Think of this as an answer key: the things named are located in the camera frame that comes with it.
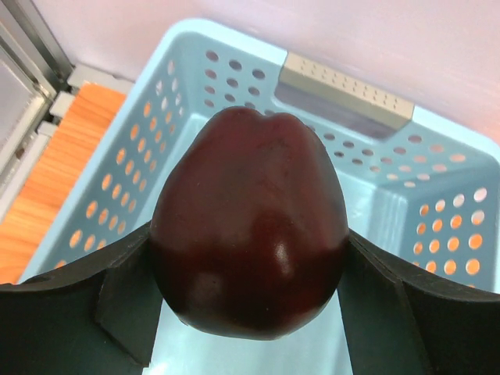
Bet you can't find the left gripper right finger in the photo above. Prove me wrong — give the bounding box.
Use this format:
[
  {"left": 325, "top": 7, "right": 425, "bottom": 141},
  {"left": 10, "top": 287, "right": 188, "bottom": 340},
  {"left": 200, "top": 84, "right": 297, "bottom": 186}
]
[{"left": 337, "top": 232, "right": 499, "bottom": 374}]

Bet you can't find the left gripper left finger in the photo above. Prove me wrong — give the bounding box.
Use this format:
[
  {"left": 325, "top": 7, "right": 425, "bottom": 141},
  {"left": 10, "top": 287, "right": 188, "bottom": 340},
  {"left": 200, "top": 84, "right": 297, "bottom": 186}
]
[{"left": 1, "top": 224, "right": 163, "bottom": 374}]

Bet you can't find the dark red fake apple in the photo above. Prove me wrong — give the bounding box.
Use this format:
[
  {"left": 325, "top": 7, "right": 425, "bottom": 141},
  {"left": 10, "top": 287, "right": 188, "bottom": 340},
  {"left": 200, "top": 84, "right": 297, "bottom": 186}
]
[{"left": 149, "top": 106, "right": 349, "bottom": 340}]

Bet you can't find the light blue plastic basket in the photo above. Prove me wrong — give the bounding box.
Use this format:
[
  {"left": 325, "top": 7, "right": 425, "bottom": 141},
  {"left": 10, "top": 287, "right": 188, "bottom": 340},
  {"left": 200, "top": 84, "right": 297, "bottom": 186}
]
[{"left": 3, "top": 19, "right": 499, "bottom": 374}]

